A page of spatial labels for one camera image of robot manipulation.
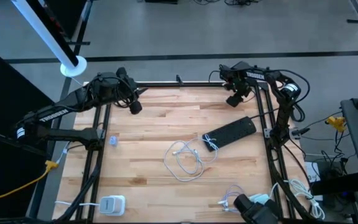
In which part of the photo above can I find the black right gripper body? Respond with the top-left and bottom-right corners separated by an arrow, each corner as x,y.
218,61 -> 254,108

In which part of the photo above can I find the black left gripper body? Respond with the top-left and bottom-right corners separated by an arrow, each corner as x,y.
115,66 -> 144,116

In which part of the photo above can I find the thin dark charger cable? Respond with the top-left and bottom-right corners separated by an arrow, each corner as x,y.
242,87 -> 257,104

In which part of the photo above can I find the black power strip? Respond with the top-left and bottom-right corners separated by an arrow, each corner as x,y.
201,116 -> 257,153

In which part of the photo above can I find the white charger cable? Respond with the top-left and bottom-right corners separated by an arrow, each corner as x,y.
162,139 -> 206,183
178,133 -> 221,167

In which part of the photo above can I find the white power outlet block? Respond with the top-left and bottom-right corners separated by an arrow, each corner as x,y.
99,195 -> 127,217

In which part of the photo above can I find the mint green outlet cube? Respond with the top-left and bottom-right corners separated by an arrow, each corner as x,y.
249,193 -> 272,205

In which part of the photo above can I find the lilac charger cable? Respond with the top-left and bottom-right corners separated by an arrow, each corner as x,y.
218,184 -> 245,214

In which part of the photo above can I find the yellow connector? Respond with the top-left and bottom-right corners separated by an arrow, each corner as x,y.
324,115 -> 347,133

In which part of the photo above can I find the white pole with base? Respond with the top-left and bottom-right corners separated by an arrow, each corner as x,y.
10,0 -> 88,78

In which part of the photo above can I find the white paper sign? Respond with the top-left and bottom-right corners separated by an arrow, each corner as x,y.
304,161 -> 322,184

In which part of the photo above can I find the black power cord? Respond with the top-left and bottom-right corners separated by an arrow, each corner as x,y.
249,93 -> 306,124

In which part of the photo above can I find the thin white cable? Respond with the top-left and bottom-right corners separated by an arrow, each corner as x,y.
54,147 -> 70,166

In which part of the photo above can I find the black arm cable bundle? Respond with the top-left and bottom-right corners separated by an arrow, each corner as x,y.
53,149 -> 103,223
265,146 -> 312,222

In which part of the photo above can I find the yellow cable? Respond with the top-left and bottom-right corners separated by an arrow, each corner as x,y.
0,160 -> 59,203

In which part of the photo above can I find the white outlet cube cord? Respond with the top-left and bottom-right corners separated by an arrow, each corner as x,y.
268,177 -> 326,221

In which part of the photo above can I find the white outlet block cord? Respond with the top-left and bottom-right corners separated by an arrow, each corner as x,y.
54,200 -> 101,208

